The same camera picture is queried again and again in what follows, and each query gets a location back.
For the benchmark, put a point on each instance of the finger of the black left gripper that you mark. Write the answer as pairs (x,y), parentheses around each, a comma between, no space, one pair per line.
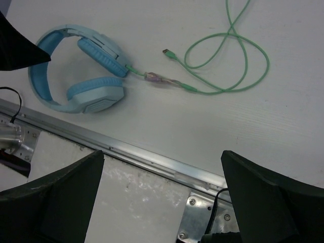
(17,51)

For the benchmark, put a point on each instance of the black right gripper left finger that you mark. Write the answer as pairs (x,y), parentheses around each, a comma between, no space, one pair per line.
(54,208)

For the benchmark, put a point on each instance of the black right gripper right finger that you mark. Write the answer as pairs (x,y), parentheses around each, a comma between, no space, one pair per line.
(271,207)

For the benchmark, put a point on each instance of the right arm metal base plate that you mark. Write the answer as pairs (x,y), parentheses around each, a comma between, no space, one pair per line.
(197,213)

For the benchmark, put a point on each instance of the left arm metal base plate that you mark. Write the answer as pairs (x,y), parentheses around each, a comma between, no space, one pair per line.
(18,140)

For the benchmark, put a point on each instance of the aluminium table edge rail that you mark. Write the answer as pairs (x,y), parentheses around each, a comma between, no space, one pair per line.
(168,168)

